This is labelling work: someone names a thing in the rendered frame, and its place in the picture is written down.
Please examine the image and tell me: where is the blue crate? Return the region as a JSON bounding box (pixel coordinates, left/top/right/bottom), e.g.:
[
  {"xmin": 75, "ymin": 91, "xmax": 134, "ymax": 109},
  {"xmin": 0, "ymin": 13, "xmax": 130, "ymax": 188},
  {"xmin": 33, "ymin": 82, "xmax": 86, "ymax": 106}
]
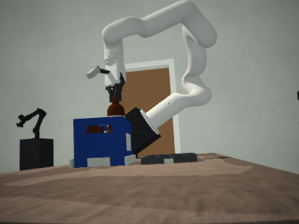
[{"xmin": 73, "ymin": 116, "xmax": 133, "ymax": 167}]

